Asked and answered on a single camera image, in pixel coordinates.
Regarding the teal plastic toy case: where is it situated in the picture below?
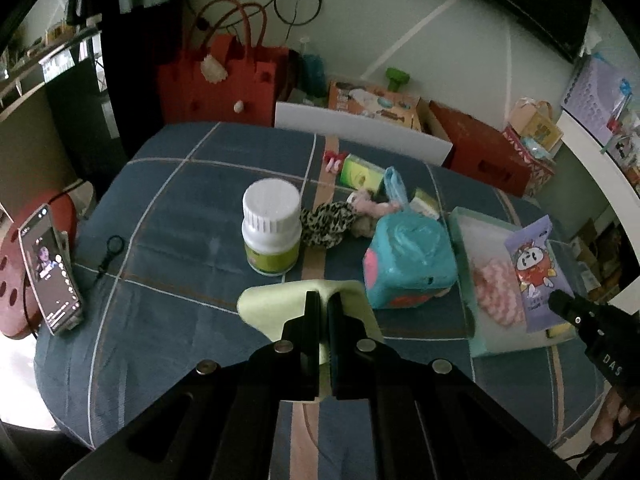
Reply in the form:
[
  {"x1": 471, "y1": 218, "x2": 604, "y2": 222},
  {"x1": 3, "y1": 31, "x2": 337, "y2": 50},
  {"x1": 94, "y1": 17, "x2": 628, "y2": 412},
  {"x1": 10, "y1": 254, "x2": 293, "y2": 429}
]
[{"x1": 362, "y1": 210, "x2": 458, "y2": 310}]

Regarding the white pill bottle green label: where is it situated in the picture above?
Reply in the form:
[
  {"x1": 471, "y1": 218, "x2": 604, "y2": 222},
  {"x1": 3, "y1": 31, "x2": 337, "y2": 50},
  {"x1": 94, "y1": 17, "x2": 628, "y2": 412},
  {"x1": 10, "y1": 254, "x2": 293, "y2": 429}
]
[{"x1": 241, "y1": 178, "x2": 302, "y2": 275}]

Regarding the red patterned gift bag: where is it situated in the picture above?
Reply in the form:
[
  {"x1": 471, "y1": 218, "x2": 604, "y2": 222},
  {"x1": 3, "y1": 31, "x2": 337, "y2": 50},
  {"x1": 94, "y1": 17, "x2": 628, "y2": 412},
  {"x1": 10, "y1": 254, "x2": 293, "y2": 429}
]
[{"x1": 502, "y1": 126, "x2": 555, "y2": 197}]

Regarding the light blue face mask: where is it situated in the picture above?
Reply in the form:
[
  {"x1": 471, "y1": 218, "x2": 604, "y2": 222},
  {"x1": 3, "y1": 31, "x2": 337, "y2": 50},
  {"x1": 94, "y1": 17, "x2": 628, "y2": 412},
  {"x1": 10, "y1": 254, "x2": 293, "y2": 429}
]
[{"x1": 383, "y1": 166, "x2": 409, "y2": 210}]

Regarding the red cardboard box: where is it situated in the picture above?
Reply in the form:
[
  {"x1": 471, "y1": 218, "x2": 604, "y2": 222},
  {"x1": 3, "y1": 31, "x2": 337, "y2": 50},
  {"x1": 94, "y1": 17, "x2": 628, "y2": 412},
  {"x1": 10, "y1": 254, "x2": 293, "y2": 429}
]
[{"x1": 426, "y1": 101, "x2": 532, "y2": 197}]

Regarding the smartphone on stand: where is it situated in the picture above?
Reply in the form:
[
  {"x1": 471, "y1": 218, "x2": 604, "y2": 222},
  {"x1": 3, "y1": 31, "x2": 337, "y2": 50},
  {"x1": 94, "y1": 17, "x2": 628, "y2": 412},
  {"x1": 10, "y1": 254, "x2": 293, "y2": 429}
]
[{"x1": 17, "y1": 204, "x2": 81, "y2": 336}]

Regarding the black key ring loop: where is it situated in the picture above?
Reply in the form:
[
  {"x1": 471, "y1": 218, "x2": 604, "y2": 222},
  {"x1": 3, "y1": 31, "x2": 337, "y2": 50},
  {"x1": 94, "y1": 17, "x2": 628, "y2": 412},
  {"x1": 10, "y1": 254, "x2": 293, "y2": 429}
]
[{"x1": 95, "y1": 234, "x2": 126, "y2": 281}]

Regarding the beige gift bag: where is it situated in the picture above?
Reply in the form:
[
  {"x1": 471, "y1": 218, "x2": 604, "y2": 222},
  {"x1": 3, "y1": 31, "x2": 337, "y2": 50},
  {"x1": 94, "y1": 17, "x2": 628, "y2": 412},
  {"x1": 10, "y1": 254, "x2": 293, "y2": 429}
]
[{"x1": 508, "y1": 98, "x2": 563, "y2": 153}]

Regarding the red stool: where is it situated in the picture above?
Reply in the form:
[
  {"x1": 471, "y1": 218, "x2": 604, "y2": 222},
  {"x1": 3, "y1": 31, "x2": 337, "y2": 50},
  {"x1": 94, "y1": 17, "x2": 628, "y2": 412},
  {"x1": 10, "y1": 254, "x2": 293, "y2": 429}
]
[{"x1": 0, "y1": 188, "x2": 79, "y2": 338}]

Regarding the blue plaid table cover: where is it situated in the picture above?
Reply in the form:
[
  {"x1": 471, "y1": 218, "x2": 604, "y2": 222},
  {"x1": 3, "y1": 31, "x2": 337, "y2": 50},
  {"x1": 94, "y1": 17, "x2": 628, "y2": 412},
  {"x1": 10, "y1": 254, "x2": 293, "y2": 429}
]
[{"x1": 35, "y1": 122, "x2": 603, "y2": 479}]

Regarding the red felt tote bag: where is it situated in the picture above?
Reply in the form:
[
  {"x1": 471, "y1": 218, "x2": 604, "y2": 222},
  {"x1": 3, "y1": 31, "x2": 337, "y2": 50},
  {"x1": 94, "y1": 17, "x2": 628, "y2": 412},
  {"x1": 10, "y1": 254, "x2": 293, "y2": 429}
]
[{"x1": 158, "y1": 0, "x2": 291, "y2": 127}]

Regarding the leopard print scrunchie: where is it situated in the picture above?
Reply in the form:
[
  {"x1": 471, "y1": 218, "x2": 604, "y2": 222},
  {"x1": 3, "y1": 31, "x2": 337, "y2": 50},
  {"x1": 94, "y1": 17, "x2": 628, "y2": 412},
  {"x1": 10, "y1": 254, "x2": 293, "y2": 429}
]
[{"x1": 300, "y1": 202, "x2": 357, "y2": 249}]

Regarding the white shallow box tray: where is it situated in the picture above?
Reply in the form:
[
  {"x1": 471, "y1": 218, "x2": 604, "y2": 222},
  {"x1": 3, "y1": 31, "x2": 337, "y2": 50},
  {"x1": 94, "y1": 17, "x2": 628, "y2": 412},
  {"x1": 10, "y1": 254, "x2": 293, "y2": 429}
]
[{"x1": 448, "y1": 207, "x2": 584, "y2": 358}]

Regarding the orange toy picture box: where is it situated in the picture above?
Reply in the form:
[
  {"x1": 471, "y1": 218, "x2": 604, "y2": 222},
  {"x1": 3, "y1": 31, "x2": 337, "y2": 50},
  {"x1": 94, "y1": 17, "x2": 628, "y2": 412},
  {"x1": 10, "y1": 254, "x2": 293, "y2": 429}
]
[{"x1": 328, "y1": 81, "x2": 422, "y2": 132}]

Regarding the lime green cloth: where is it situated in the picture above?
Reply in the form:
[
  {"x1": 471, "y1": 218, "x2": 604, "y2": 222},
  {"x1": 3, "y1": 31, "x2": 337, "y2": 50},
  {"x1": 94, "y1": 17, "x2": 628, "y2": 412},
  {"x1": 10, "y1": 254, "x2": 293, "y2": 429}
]
[{"x1": 236, "y1": 280, "x2": 384, "y2": 342}]

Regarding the person's right hand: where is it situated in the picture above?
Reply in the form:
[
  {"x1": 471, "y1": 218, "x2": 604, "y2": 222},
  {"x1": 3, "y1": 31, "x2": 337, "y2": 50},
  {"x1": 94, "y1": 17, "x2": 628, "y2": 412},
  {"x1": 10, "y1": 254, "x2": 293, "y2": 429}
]
[{"x1": 590, "y1": 387, "x2": 639, "y2": 445}]

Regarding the white foam board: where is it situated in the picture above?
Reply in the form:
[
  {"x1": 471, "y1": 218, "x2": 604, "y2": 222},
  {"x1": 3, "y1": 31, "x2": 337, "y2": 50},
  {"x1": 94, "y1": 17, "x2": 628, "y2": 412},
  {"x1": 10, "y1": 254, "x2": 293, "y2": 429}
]
[{"x1": 274, "y1": 102, "x2": 454, "y2": 166}]

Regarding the pink white sock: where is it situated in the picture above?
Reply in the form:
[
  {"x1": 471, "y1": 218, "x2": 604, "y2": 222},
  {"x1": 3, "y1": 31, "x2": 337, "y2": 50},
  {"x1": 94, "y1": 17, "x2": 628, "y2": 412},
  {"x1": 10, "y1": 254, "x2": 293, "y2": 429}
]
[{"x1": 347, "y1": 188, "x2": 401, "y2": 238}]

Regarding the white shelf with items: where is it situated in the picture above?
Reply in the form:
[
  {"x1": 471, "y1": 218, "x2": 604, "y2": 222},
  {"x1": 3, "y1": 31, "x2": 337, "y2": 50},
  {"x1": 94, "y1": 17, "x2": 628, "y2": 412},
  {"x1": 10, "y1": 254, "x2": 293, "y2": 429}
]
[{"x1": 556, "y1": 54, "x2": 640, "y2": 226}]

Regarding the yellow sponge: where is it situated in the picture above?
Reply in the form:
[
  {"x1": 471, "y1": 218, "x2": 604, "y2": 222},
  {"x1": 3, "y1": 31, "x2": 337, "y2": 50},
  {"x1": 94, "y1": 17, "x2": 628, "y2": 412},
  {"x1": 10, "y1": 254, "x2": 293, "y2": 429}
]
[{"x1": 546, "y1": 323, "x2": 574, "y2": 339}]

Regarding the green dumbbell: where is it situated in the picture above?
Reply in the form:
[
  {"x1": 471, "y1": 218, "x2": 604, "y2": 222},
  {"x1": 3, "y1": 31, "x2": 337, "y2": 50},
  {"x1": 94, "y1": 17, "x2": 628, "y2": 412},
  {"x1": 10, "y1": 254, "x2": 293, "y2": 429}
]
[{"x1": 385, "y1": 67, "x2": 410, "y2": 92}]

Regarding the green tissue pack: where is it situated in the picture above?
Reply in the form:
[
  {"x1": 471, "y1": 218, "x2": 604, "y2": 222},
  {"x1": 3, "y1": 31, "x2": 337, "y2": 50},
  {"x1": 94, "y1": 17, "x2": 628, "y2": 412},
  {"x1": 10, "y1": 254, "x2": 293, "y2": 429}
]
[
  {"x1": 409, "y1": 188, "x2": 440, "y2": 220},
  {"x1": 340, "y1": 154, "x2": 385, "y2": 195}
]

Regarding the pink zigzag white cloth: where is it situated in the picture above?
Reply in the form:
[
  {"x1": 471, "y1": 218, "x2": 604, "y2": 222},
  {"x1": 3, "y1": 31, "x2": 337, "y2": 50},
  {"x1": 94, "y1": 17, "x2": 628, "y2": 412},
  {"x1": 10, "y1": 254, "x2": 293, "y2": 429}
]
[{"x1": 473, "y1": 259, "x2": 525, "y2": 328}]

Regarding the purple snack packet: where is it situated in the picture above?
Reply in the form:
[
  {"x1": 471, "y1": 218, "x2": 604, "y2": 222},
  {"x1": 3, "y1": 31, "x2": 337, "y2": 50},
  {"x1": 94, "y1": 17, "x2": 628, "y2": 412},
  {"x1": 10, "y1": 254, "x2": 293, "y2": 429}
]
[{"x1": 504, "y1": 216, "x2": 574, "y2": 334}]

